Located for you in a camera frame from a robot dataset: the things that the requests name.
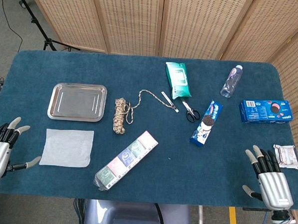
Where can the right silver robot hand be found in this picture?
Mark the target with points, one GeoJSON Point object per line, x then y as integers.
{"type": "Point", "coordinates": [275, 189]}

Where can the white paper sheet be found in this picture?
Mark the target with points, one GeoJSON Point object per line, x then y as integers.
{"type": "Point", "coordinates": [67, 147]}

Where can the stainless steel tray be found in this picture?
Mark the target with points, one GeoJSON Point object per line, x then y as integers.
{"type": "Point", "coordinates": [77, 102]}

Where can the white snack wrapper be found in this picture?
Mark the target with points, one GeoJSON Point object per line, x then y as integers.
{"type": "Point", "coordinates": [287, 157]}

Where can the yellow floor tape strip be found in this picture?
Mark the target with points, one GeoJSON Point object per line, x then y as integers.
{"type": "Point", "coordinates": [233, 221]}

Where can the wide blue Oreo box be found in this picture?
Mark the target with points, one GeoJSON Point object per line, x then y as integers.
{"type": "Point", "coordinates": [264, 111]}

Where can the metal table leg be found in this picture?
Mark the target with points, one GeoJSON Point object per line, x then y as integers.
{"type": "Point", "coordinates": [201, 220]}

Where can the blue table mat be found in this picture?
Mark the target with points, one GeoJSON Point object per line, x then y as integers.
{"type": "Point", "coordinates": [190, 174]}

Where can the long blue Oreo carton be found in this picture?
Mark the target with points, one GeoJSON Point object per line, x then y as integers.
{"type": "Point", "coordinates": [207, 122]}

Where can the clear plastic bottle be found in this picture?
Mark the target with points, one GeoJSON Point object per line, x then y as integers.
{"type": "Point", "coordinates": [231, 82]}

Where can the black tripod stand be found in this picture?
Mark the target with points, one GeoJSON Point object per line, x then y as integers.
{"type": "Point", "coordinates": [48, 42]}

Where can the multi-pack of pocket tissues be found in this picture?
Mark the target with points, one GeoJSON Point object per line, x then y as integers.
{"type": "Point", "coordinates": [126, 161]}

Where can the silver utility knife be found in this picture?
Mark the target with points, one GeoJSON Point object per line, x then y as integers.
{"type": "Point", "coordinates": [170, 102]}

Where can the grey-blue robot torso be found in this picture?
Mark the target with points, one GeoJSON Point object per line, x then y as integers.
{"type": "Point", "coordinates": [133, 216]}

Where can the green wet wipes pack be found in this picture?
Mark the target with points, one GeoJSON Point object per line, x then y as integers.
{"type": "Point", "coordinates": [179, 79]}

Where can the wooden woven folding screen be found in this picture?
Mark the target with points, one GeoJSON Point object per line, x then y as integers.
{"type": "Point", "coordinates": [131, 20]}

